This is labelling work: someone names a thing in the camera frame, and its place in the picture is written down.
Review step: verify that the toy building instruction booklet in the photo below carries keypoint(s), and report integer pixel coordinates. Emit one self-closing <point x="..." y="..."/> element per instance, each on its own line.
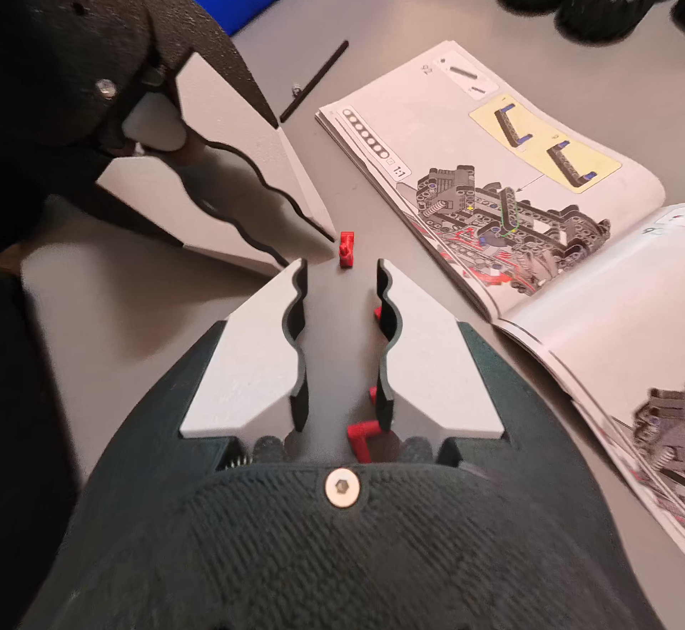
<point x="508" y="202"/>

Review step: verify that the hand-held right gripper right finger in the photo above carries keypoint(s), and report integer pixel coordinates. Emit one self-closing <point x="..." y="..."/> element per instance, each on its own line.
<point x="439" y="373"/>

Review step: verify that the black toy axle rod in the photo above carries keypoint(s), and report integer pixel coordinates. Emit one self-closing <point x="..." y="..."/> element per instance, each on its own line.
<point x="315" y="80"/>

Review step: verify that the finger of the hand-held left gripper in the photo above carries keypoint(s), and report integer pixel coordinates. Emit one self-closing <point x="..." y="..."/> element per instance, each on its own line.
<point x="160" y="191"/>
<point x="230" y="116"/>

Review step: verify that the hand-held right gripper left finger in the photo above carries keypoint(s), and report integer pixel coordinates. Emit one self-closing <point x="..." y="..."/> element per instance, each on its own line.
<point x="241" y="373"/>

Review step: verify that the red angled toy beam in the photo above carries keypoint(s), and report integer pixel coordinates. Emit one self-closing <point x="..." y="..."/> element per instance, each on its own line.
<point x="361" y="434"/>

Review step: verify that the red toy connector pin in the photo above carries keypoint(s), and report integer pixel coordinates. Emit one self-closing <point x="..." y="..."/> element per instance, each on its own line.
<point x="347" y="250"/>

